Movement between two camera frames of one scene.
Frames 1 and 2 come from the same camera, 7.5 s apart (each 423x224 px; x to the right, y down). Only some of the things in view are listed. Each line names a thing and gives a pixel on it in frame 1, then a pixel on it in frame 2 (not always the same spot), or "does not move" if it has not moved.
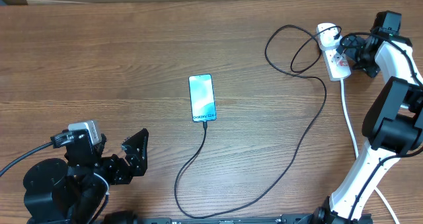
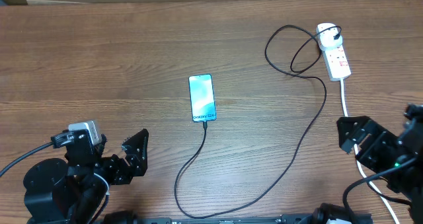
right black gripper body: [361, 56] -> [381, 155]
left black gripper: [137, 161] does not move
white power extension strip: [337, 64] does not move
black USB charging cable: [295, 154] does not move
